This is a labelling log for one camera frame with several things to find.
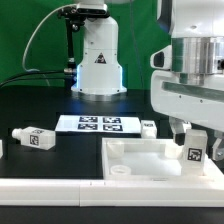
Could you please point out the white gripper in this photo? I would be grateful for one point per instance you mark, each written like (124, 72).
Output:
(201, 105)

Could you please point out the white square tabletop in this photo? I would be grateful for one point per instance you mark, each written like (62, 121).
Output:
(136, 159)

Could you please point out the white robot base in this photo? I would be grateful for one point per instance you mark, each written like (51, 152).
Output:
(99, 75)

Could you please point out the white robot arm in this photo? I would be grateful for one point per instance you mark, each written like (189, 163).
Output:
(187, 84)

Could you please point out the white marker sheet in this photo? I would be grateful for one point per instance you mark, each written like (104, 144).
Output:
(100, 124)

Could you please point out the white L-shaped fence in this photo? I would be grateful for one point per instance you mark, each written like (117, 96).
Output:
(184, 192)

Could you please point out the white part left edge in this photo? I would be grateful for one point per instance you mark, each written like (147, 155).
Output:
(1, 148)

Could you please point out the black camera on stand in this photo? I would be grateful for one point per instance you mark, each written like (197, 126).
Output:
(75, 16)

